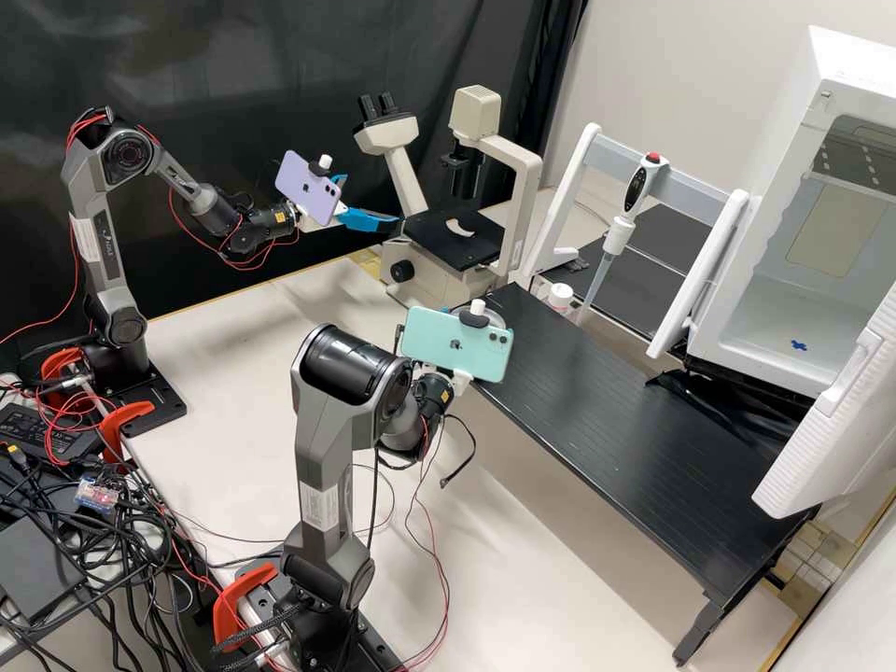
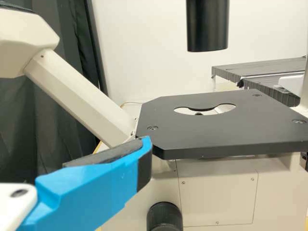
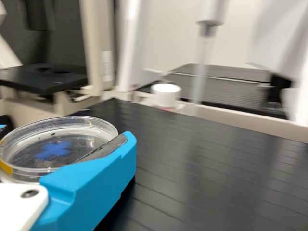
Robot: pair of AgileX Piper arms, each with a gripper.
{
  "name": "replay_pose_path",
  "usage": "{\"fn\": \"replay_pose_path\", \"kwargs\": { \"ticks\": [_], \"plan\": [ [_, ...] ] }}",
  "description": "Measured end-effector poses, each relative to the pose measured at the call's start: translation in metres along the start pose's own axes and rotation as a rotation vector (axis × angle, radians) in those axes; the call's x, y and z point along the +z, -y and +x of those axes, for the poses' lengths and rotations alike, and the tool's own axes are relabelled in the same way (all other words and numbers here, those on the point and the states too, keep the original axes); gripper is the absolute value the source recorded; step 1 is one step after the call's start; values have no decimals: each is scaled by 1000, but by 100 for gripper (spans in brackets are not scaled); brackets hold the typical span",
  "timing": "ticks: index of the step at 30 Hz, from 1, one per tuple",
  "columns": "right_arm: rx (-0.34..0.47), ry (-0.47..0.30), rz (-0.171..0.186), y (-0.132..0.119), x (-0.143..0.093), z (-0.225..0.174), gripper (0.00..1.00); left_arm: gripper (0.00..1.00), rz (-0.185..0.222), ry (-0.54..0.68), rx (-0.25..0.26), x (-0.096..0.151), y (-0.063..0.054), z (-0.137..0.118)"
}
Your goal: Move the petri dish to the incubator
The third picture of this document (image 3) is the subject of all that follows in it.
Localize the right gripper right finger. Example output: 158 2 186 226
18 131 137 231

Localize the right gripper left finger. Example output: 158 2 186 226
0 123 8 141

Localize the petri dish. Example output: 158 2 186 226
0 115 119 183

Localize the cream microscope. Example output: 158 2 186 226
0 0 115 135

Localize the long black platform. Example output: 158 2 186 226
69 98 308 231

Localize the white-capped bottle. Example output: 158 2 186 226
151 83 182 109

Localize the white pipette stand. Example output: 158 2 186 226
115 0 308 143

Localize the pipette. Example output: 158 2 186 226
196 0 228 104

